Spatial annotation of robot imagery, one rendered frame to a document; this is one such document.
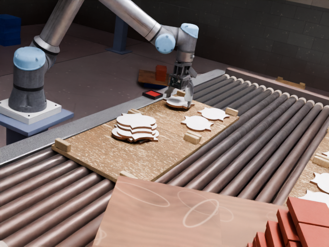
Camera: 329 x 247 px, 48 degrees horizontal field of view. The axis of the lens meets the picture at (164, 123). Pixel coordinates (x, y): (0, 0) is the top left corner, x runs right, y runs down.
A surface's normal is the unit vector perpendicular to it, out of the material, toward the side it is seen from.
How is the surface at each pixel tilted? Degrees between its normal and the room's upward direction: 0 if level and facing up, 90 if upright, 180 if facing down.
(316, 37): 90
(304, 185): 0
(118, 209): 0
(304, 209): 0
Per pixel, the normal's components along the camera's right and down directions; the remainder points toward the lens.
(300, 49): -0.43, 0.30
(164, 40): 0.01, 0.44
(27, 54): 0.19, -0.82
